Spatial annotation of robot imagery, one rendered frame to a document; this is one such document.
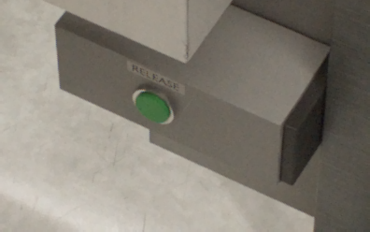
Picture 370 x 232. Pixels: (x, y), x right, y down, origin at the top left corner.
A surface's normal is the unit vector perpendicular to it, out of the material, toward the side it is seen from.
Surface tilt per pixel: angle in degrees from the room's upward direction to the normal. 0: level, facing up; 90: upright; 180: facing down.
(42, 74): 0
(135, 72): 90
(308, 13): 90
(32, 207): 0
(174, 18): 90
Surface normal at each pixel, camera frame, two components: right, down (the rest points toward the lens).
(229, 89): 0.00, -0.61
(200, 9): 0.87, 0.39
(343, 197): -0.49, 0.69
